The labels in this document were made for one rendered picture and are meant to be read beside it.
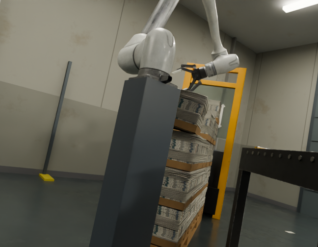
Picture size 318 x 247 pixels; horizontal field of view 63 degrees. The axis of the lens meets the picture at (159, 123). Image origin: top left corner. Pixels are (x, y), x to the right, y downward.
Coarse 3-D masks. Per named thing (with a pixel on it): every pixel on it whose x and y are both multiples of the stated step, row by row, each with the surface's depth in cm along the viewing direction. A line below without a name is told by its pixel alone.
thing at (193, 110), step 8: (184, 96) 154; (192, 96) 153; (200, 96) 152; (184, 104) 153; (192, 104) 152; (200, 104) 151; (208, 104) 168; (184, 112) 152; (192, 112) 151; (200, 112) 150; (184, 120) 152; (192, 120) 150; (200, 120) 161; (176, 128) 165; (200, 128) 172
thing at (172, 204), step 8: (168, 160) 155; (176, 168) 153; (184, 168) 152; (192, 168) 156; (200, 168) 196; (200, 192) 222; (160, 200) 153; (168, 200) 152; (192, 200) 182; (176, 208) 150; (184, 208) 150; (152, 240) 152; (160, 240) 150
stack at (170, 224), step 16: (176, 144) 155; (192, 144) 152; (208, 144) 225; (176, 160) 154; (192, 160) 152; (208, 160) 250; (176, 176) 152; (192, 176) 164; (160, 192) 154; (176, 192) 151; (192, 192) 178; (160, 208) 153; (192, 208) 196; (160, 224) 152; (176, 224) 149; (192, 224) 209; (176, 240) 148
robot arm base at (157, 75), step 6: (138, 72) 123; (144, 72) 118; (150, 72) 117; (156, 72) 117; (162, 72) 118; (132, 78) 123; (156, 78) 115; (162, 78) 116; (168, 78) 117; (168, 84) 120; (174, 84) 122
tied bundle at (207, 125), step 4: (208, 112) 209; (208, 116) 208; (212, 116) 220; (204, 120) 209; (208, 120) 208; (212, 120) 224; (204, 124) 208; (208, 124) 207; (212, 124) 232; (204, 128) 208; (208, 128) 207; (200, 132) 208; (204, 132) 207; (208, 132) 210
